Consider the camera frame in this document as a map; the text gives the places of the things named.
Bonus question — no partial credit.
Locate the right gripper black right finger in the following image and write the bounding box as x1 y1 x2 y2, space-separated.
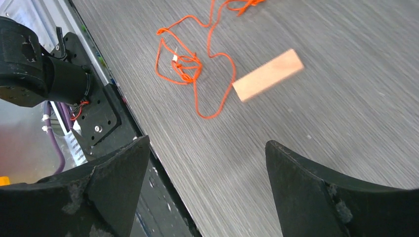
265 140 419 237

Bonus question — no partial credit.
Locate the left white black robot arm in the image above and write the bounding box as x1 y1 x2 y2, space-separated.
0 17 94 108

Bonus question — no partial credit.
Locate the small wooden block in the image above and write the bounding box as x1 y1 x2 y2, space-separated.
233 48 304 102

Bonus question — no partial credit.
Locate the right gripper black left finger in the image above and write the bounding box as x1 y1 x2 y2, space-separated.
0 136 150 237

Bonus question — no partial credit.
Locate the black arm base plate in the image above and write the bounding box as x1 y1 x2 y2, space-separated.
45 33 150 161

